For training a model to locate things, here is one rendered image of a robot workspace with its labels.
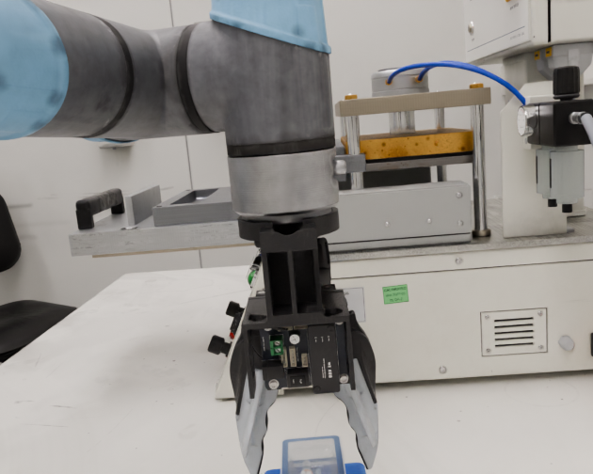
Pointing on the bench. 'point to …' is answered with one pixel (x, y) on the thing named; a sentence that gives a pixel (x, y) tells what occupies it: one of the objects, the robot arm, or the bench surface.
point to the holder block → (196, 207)
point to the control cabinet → (533, 86)
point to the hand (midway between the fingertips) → (311, 455)
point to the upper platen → (413, 145)
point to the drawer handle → (88, 207)
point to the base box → (479, 311)
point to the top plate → (418, 91)
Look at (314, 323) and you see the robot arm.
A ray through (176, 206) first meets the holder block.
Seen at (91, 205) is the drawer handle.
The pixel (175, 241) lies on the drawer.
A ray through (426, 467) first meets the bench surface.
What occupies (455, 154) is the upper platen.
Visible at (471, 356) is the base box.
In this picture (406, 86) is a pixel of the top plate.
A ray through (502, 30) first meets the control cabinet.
